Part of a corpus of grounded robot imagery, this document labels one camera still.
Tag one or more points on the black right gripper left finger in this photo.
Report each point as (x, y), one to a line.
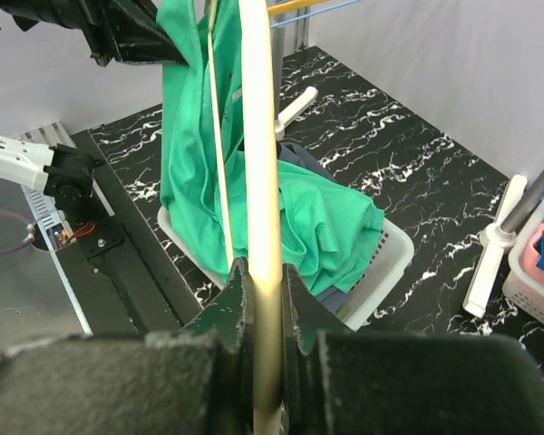
(229, 321)

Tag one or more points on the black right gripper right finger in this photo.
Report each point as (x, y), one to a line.
(318, 365)

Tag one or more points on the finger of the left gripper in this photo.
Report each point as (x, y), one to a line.
(127, 32)

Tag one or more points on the dark navy tank top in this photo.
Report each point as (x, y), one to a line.
(329, 232)

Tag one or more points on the green t-shirt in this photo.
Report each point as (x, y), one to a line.
(202, 123)

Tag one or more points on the blue wire hanger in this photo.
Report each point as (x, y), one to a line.
(312, 13)

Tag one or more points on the cream curved wooden hanger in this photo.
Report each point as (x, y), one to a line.
(262, 198)

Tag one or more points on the large white perforated basket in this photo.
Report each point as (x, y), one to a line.
(393, 254)

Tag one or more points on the small white laundry basket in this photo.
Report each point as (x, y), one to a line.
(523, 289)

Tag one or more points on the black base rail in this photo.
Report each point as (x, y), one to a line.
(120, 275)

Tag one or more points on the white clothes rack frame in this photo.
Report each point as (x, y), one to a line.
(497, 238)

